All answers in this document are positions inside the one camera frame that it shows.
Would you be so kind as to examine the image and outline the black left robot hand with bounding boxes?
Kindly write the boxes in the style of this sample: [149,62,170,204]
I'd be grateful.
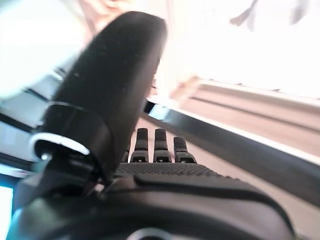
[4,10,297,240]

